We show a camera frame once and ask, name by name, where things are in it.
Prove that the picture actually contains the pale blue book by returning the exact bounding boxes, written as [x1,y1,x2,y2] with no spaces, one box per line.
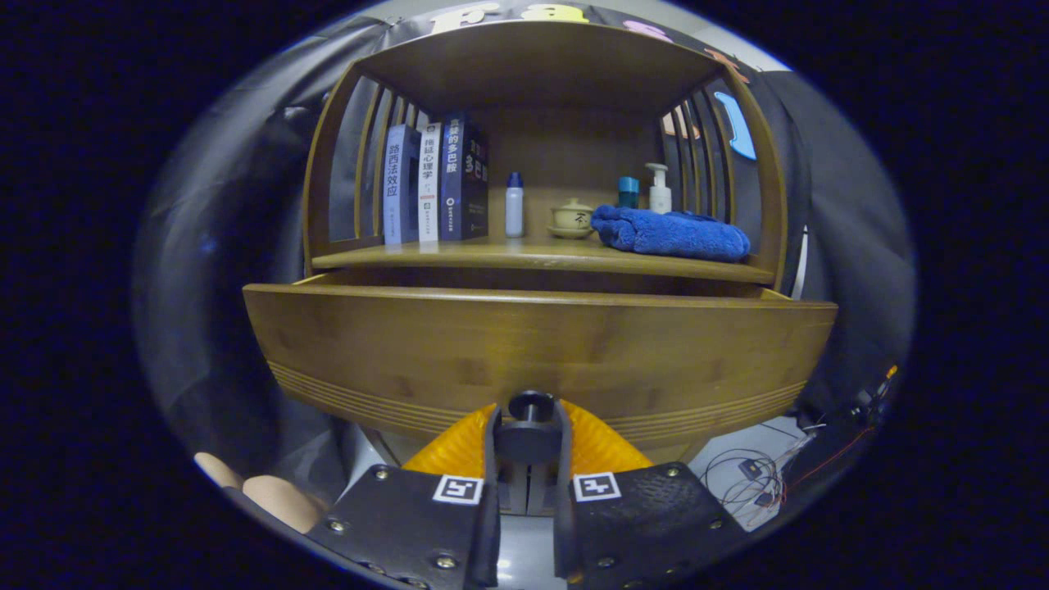
[383,123,423,247]

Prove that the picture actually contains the white book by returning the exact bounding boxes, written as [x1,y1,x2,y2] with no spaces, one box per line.
[417,121,443,243]

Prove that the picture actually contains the white bottle with blue cap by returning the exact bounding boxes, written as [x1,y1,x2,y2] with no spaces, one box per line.
[505,171,525,238]

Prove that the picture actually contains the wooden drawer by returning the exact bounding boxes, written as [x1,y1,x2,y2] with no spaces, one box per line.
[243,270,838,464]

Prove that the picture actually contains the beige lidded tea cup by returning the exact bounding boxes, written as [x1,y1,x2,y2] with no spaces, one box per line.
[547,197,596,240]

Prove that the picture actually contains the wooden countertop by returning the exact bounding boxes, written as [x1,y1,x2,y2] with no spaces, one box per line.
[311,234,775,286]

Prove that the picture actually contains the tangled thin cables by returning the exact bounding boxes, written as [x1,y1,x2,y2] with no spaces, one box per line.
[701,414,820,513]

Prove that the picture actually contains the black drawer knob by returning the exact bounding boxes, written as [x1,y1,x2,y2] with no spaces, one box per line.
[492,391,566,517]

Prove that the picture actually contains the dark navy book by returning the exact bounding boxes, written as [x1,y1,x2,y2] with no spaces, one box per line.
[439,112,490,242]

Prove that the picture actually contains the wooden cabinet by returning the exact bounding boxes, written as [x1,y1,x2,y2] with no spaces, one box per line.
[302,18,789,468]

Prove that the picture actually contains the white pump bottle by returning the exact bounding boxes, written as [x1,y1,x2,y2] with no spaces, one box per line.
[644,162,673,216]

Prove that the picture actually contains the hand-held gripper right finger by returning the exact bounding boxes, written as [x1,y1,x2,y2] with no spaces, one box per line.
[551,399,751,590]

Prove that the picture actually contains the blue folded towel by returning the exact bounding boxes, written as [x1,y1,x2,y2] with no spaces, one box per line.
[590,205,752,263]

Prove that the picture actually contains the black device with orange tip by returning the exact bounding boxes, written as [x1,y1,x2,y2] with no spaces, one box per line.
[820,365,898,435]

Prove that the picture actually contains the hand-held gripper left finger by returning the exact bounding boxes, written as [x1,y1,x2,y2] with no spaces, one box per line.
[305,402,502,590]

